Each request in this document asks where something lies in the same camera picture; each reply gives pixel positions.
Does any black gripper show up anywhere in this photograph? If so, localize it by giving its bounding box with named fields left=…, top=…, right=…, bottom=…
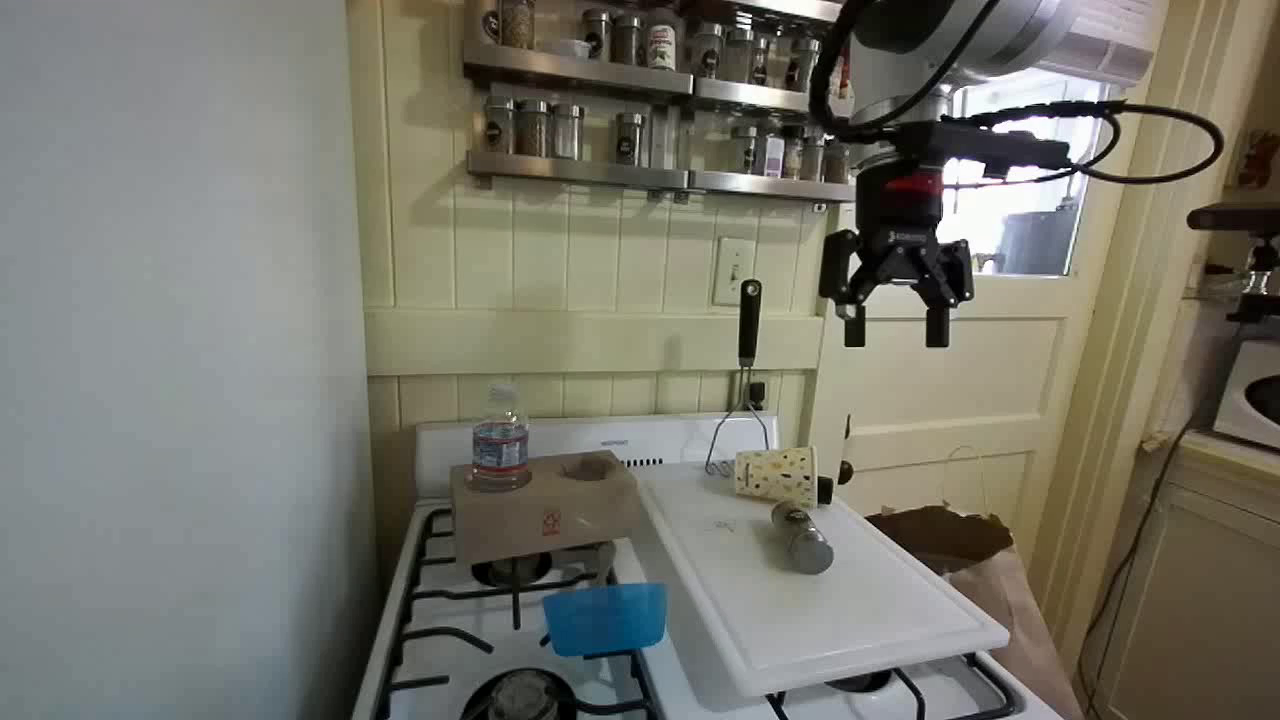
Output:
left=819, top=159, right=970, bottom=349

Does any metal lidded spice container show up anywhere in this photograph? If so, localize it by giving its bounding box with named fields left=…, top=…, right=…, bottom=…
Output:
left=772, top=505, right=834, bottom=578

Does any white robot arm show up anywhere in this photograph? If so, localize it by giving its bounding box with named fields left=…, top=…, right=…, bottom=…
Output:
left=809, top=0, right=1087, bottom=349

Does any white plastic tray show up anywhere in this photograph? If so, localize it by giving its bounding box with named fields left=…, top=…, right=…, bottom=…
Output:
left=633, top=463, right=1006, bottom=703

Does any yellow cheese-pattern sponge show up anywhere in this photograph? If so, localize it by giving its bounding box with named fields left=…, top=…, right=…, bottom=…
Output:
left=733, top=448, right=817, bottom=510

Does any brown paper bag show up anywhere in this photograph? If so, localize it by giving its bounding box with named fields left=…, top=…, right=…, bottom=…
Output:
left=872, top=505, right=1085, bottom=720

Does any lower metal spice rack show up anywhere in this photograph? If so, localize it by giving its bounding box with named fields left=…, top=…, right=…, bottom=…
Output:
left=463, top=96, right=852, bottom=206

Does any metal spice rack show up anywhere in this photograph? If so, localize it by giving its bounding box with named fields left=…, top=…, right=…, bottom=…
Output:
left=463, top=96, right=852, bottom=206
left=463, top=8, right=809, bottom=117

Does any upper metal spice rack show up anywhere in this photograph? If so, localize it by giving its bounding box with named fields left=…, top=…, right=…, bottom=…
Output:
left=463, top=8, right=809, bottom=117

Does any white microwave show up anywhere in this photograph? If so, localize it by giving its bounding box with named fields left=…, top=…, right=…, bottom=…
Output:
left=1211, top=339, right=1280, bottom=453

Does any cardboard cup holder box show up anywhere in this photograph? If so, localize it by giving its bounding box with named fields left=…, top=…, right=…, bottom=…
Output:
left=451, top=453, right=638, bottom=565

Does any clear water bottle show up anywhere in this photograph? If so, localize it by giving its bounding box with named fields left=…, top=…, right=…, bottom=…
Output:
left=473, top=386, right=528, bottom=488

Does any cream cabinet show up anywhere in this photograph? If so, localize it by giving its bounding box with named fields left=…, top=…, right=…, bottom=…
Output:
left=1085, top=432, right=1280, bottom=720

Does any white gas stove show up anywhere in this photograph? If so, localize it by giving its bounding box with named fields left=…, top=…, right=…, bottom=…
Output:
left=351, top=415, right=1058, bottom=720

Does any black-handled potato masher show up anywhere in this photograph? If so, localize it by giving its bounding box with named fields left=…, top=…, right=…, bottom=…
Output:
left=702, top=282, right=772, bottom=478

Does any white wall outlet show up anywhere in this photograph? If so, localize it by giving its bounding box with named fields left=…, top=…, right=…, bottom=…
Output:
left=711, top=238, right=754, bottom=310

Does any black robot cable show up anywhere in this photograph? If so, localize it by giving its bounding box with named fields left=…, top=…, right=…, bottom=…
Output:
left=803, top=0, right=1228, bottom=194

